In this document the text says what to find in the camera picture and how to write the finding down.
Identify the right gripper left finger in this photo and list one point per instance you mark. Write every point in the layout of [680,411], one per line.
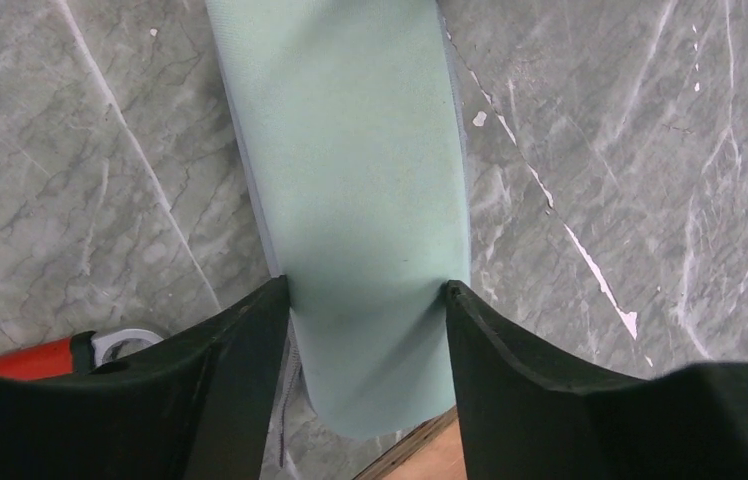
[194,406]

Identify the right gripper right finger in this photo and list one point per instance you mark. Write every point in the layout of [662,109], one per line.
[530,410]

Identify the mint green umbrella case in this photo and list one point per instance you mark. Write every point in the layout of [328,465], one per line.
[347,119]

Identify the wooden board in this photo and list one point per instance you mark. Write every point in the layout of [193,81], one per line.
[433,450]

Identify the red handled adjustable wrench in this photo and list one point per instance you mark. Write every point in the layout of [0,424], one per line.
[79,353]

